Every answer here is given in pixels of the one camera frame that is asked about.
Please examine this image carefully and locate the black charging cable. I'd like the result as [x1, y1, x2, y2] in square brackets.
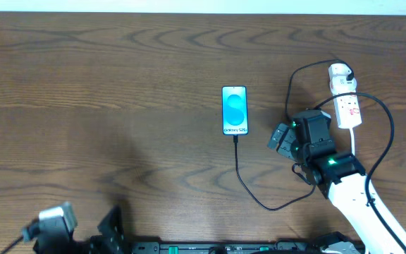
[232, 58, 355, 212]

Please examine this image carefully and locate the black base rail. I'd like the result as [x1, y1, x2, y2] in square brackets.
[130, 241, 321, 254]

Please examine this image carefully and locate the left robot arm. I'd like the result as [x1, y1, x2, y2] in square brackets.
[23, 202, 132, 254]

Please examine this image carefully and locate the white charger plug adapter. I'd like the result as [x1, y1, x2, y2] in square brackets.
[328, 63, 352, 80]

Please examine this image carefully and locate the blue screen smartphone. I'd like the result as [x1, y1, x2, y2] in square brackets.
[221, 86, 249, 135]

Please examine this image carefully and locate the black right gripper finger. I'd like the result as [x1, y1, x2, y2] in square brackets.
[267, 123, 289, 150]
[276, 128, 300, 162]

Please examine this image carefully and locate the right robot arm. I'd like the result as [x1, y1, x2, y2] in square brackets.
[268, 110, 406, 253]

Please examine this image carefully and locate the white power strip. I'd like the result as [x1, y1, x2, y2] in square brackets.
[330, 75, 362, 129]

